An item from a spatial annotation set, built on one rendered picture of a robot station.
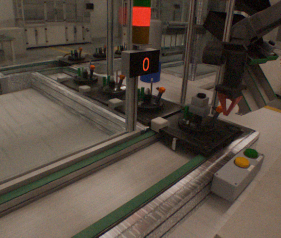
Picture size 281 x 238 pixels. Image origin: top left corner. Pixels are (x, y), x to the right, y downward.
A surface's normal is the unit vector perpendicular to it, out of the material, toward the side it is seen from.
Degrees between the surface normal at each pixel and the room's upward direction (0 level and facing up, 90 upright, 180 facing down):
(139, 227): 0
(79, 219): 0
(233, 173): 0
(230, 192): 90
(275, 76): 90
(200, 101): 90
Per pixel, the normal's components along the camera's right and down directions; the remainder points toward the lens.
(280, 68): -0.74, 0.25
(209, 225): 0.04, -0.90
